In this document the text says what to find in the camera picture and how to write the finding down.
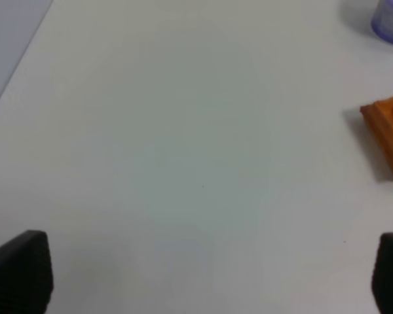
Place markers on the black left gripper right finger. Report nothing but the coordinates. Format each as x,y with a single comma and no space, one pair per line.
382,279

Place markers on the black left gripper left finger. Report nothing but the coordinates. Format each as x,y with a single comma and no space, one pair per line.
26,277

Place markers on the orange waffle piece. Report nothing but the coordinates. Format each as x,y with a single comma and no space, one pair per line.
378,117

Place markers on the purple air freshener jar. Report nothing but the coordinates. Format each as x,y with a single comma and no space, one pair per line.
382,20

